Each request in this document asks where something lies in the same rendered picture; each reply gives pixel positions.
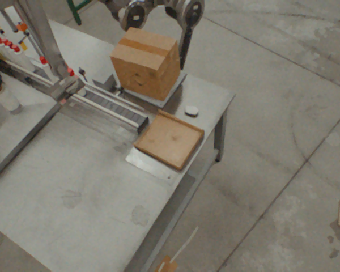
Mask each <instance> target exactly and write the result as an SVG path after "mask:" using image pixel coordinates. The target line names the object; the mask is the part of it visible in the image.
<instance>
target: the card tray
mask: <svg viewBox="0 0 340 272"><path fill-rule="evenodd" d="M158 111H159V113H158V115H157V116H156V117H155V119H154V120H153V122H152V123H151V124H150V125H149V127H148V128H147V130H146V131H145V132H144V133H143V135H142V136H141V137H140V139H139V140H138V142H137V143H136V144H134V143H133V146H134V147H135V148H137V149H139V150H141V151H143V152H145V153H147V154H149V155H151V156H154V157H156V158H158V159H160V160H161V161H163V162H165V163H167V164H169V165H171V166H173V167H175V168H177V169H179V170H180V169H181V168H182V166H183V165H184V164H185V162H186V160H187V159H188V157H189V156H190V154H191V153H192V152H193V150H194V148H195V147H196V145H197V144H198V142H199V140H200V139H201V138H202V136H203V135H204V129H201V128H200V127H198V126H195V125H193V124H190V123H188V122H186V121H184V120H182V119H180V118H177V117H175V116H173V115H171V114H169V113H166V112H164V111H162V110H160V109H158Z"/></svg>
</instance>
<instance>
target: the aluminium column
mask: <svg viewBox="0 0 340 272"><path fill-rule="evenodd" d="M14 3H15V5H13V8H14V9H15V11H16V13H17V15H18V16H19V17H20V18H21V20H22V22H23V23H25V24H26V25H27V26H28V28H27V30H28V32H29V33H30V35H31V36H32V38H33V39H34V41H35V43H36V45H37V46H38V47H39V49H40V50H41V52H42V54H43V55H44V57H45V59H46V60H47V58H46V55H45V52H44V49H43V46H42V44H41V41H40V39H39V37H38V34H37V32H36V29H35V26H34V24H33V21H32V19H31V16H30V14H29V12H28V11H27V8H26V7H25V5H24V4H23V2H22V0H15V1H14Z"/></svg>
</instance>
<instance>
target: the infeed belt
mask: <svg viewBox="0 0 340 272"><path fill-rule="evenodd" d="M0 61H2V62H3V63H5V64H7V63H6V62H5V61H3V60H1V59H0ZM7 65H9V64H7ZM33 65H34V64H33ZM9 66H11V65H9ZM11 67H12V66H11ZM34 67H35V68H36V70H35V72H33V73H34V74H36V75H38V76H40V77H42V78H44V79H47V80H49V81H51V80H50V78H49V77H48V75H47V74H46V72H45V71H44V69H43V68H41V67H38V66H36V65H34ZM14 68H15V67H14ZM15 69H17V68H15ZM17 70H19V69H17ZM19 71H21V70H19ZM22 72H23V71H22ZM24 73H25V72H24ZM26 74H28V73H26ZM28 75H30V74H28ZM33 77H34V76H33ZM34 78H36V77H34ZM36 79H38V78H36ZM38 80H40V79H38ZM40 81H42V80H40ZM42 82H44V81H42ZM44 83H46V82H44ZM46 84H48V83H46ZM48 85H50V84H48ZM50 86H52V85H50ZM85 90H86V91H87V94H86V96H84V97H83V98H85V99H87V100H89V101H91V102H93V103H95V104H97V105H99V106H101V107H103V108H105V109H107V110H109V111H112V112H114V113H116V114H118V115H120V116H122V117H124V118H126V119H128V120H130V121H133V122H135V123H136V124H138V127H135V126H133V125H131V124H129V123H127V122H125V121H123V120H121V119H119V118H117V117H115V116H113V115H111V114H109V113H107V112H105V111H103V110H101V109H99V108H97V107H95V106H93V105H91V104H89V103H86V102H84V101H82V100H80V99H78V98H76V97H74V96H73V97H74V98H76V99H78V100H80V101H82V102H84V103H86V104H88V105H90V106H92V107H94V108H96V109H98V110H100V111H102V112H104V113H107V114H109V115H111V116H113V117H115V118H117V119H119V120H121V121H123V122H125V123H127V124H129V125H131V126H133V127H135V128H137V129H139V127H140V126H141V125H142V124H143V122H144V121H145V119H146V117H144V116H141V115H140V114H137V113H135V112H133V111H131V110H129V109H127V108H125V107H123V106H120V105H118V104H116V103H114V102H112V101H110V100H108V99H106V98H104V97H102V96H99V95H97V94H95V93H93V92H91V91H89V90H87V89H85Z"/></svg>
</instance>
